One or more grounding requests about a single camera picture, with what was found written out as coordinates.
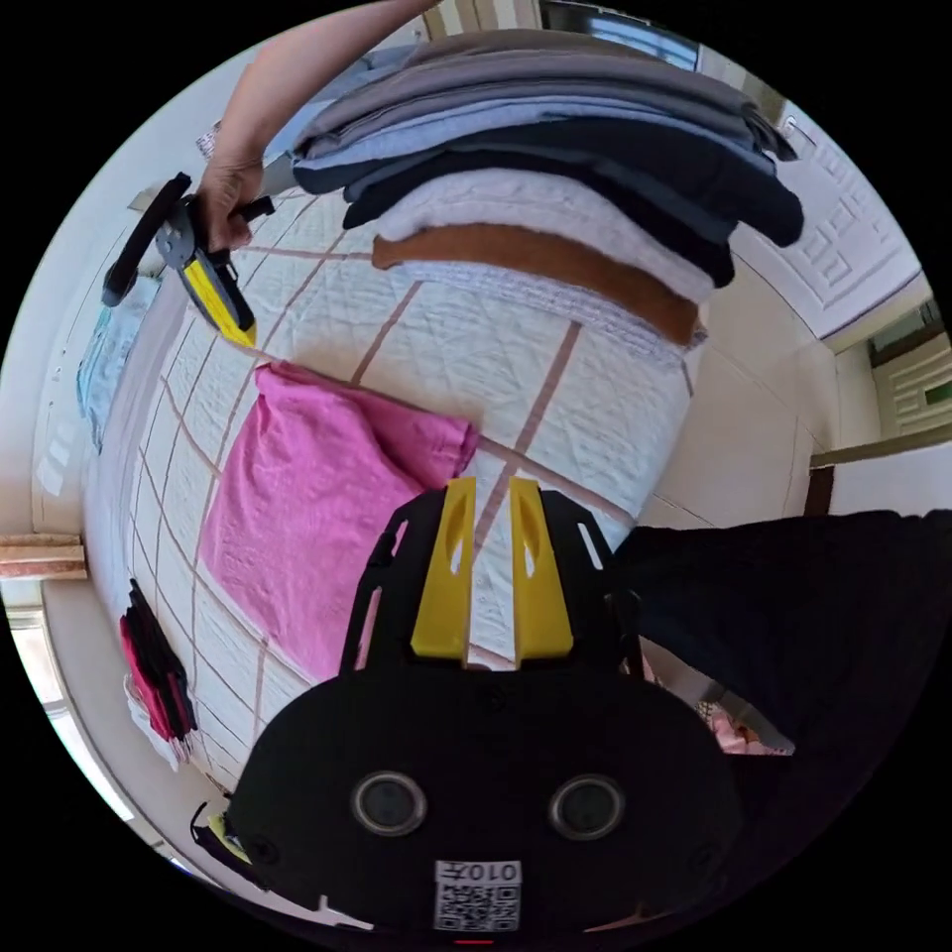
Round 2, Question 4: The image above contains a light blue garment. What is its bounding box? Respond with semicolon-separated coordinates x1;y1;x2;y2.
76;296;162;456

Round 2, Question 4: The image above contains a window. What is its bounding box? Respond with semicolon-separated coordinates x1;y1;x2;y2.
540;0;702;73

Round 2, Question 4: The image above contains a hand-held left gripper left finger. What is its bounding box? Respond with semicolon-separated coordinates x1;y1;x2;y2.
410;477;478;662

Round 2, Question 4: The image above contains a bed with white checked quilt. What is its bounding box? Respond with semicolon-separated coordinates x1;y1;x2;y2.
79;185;709;791

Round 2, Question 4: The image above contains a person's right hand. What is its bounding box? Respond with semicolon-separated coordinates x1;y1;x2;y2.
193;158;269;255

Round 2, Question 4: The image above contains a person's body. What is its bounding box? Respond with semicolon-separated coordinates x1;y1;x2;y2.
613;508;952;827

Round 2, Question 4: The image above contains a white panelled cupboard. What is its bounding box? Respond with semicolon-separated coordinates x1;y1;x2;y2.
731;94;932;352

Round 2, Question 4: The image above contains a pile of clothes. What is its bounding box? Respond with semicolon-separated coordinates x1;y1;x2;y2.
291;28;806;352

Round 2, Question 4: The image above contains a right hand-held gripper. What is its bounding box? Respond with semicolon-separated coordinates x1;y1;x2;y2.
101;172;277;350

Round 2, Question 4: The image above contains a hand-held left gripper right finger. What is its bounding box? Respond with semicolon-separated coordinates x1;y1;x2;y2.
509;477;575;666

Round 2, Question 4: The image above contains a pink short sleeve shirt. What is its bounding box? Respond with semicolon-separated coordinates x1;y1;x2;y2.
198;361;482;682

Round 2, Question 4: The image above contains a person's right forearm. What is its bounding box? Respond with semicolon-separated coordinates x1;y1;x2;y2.
221;0;447;173

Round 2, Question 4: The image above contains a red and black clothes pile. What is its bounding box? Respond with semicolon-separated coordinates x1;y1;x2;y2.
118;578;200;769

